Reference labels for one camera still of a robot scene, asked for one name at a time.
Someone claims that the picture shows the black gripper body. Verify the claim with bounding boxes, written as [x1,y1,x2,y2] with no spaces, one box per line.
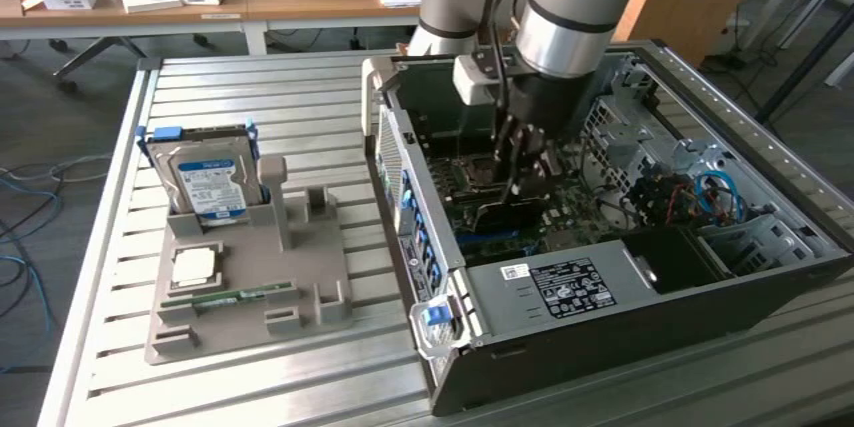
[492,70,593,147]

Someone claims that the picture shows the CPU socket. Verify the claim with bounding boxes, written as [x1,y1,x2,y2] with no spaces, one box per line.
[449,154,509,196]

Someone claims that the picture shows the green motherboard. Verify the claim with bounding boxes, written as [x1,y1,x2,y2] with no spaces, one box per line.
[425,134,632,268]

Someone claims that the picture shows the long blue expansion slot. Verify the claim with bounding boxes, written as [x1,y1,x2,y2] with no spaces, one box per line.
[454,228,522,247]

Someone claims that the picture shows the grey power supply unit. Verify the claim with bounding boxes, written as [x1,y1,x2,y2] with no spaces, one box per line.
[464,239,660,334]

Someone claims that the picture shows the blue case latch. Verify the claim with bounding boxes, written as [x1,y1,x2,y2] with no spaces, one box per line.
[421,298,453,329]

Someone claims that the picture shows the wooden cabinet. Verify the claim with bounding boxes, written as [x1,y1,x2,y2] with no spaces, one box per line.
[612,0,776,69]

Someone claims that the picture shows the silver disk bay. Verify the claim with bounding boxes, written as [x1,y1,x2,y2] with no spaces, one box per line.
[697,213,816,279]

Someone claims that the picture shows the black and grey PC case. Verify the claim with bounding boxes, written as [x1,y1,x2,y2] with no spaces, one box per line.
[358,39,854,418]

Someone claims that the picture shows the wooden desk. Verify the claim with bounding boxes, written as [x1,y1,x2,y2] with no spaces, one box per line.
[242,0,429,56]
[0,0,250,56]

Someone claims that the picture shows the grey plastic parts rack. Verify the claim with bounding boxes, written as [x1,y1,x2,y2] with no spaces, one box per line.
[142,155,354,367]

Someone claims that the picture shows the hard disk with blue caddy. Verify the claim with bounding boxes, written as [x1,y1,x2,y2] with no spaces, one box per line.
[135,119,266,228]

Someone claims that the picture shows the silver CPU chip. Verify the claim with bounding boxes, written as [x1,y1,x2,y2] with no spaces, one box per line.
[169,246,220,291]

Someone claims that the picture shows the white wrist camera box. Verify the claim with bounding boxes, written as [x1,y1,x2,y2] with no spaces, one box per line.
[450,52,520,107]

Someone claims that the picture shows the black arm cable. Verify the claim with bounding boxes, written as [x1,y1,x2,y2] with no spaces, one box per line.
[484,0,538,148]

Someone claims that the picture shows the red wire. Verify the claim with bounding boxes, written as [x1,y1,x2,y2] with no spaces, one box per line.
[668,182,703,222]

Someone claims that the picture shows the blue wire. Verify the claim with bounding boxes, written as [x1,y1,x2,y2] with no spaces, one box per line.
[692,170,749,229]

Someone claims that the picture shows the white floor cable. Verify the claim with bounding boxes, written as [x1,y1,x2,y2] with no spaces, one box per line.
[0,154,113,184]

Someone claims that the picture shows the blue floor cable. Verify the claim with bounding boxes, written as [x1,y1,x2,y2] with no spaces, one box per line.
[0,166,62,374]

